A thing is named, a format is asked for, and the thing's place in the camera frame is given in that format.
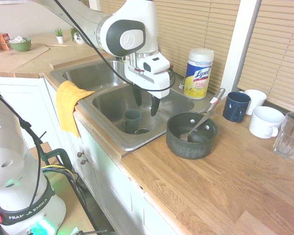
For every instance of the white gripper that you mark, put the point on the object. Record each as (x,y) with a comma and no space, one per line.
(150,80)

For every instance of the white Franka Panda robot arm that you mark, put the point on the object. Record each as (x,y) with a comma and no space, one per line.
(127,27)

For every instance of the stainless steel double sink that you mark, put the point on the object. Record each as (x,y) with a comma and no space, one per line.
(127,102)

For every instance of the metal spoon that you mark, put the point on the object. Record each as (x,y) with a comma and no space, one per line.
(197,124)

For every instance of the grey-green mug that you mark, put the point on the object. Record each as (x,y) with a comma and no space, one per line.
(131,120)

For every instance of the Lysol wipes canister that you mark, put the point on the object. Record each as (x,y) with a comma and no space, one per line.
(199,73)

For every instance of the white kitchen cabinet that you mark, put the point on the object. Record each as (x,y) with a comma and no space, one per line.
(93,156)

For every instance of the yellow dish cloth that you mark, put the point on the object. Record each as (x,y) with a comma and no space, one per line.
(68,105)

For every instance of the beige window blind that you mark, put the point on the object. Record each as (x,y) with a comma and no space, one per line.
(186,31)
(276,49)

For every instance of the navy blue mug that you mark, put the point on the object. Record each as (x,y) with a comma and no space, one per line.
(235,106)

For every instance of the leafy plant in white pot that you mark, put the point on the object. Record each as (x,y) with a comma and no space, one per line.
(77,35)

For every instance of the green clamp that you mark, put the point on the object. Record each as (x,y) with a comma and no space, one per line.
(56,156)

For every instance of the small plant in white pot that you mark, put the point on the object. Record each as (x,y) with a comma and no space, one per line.
(59,35)

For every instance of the tall white mug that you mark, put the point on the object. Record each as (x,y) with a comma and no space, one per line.
(256,99)

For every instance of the wide white cup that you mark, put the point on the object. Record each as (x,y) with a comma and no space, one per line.
(264,121)

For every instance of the green bowl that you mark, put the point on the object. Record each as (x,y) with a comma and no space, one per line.
(20,44)

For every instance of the crumpled white paper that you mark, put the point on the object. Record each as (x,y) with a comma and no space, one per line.
(18,39)

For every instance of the clear drinking glass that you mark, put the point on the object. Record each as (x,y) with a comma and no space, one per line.
(287,135)

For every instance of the orange cardboard box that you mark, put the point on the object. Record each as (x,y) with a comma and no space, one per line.
(2,40)

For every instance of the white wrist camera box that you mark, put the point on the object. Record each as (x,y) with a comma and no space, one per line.
(155,64)

